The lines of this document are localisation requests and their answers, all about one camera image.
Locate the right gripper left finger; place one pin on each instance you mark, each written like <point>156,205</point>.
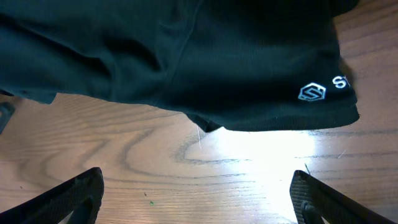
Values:
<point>78,198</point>

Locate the black t-shirt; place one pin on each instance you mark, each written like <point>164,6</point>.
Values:
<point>245,65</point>

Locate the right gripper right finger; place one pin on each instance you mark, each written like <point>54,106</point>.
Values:
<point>317,203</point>

